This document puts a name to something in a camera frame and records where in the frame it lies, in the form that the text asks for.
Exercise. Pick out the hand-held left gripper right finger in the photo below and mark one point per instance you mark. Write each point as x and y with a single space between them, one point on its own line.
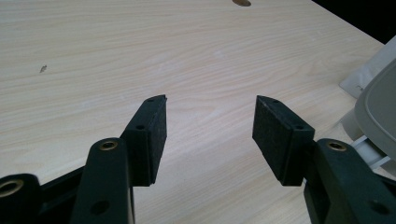
274 140

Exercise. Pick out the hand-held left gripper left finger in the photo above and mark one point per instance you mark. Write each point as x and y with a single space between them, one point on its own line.
149 140

